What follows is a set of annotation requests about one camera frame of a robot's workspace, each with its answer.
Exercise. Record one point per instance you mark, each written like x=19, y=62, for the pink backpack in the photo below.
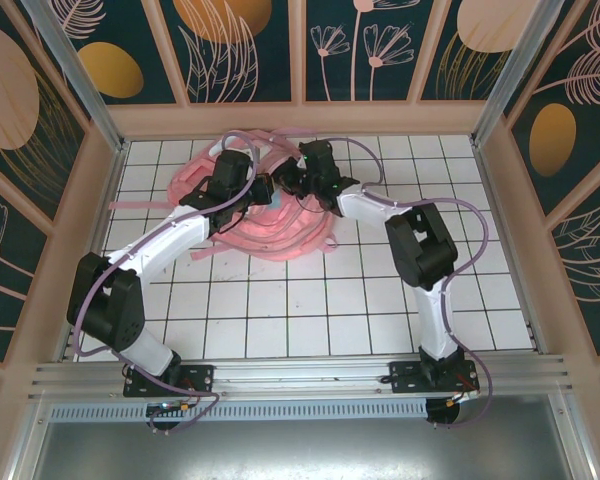
x=280, y=235

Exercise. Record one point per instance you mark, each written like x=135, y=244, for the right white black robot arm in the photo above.
x=420, y=245

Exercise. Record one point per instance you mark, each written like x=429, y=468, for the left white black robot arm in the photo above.
x=110, y=310

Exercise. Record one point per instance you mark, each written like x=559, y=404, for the small circuit board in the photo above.
x=167, y=407

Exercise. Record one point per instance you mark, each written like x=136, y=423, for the grey metal sheet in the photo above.
x=300, y=450

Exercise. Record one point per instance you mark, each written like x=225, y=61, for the right aluminium side rail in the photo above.
x=496, y=200

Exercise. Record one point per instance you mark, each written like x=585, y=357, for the left aluminium corner post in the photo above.
x=80, y=85

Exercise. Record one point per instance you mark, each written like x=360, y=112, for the aluminium corner post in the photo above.
x=510, y=75
x=80, y=85

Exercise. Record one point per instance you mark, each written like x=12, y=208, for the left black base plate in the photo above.
x=200, y=375

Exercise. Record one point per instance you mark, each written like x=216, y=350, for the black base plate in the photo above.
x=200, y=375
x=402, y=375

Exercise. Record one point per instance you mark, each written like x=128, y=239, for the aluminium mounting rail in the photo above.
x=305, y=375

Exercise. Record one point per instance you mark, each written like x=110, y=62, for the right aluminium corner post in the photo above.
x=510, y=75

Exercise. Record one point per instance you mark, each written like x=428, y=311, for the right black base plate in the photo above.
x=402, y=375

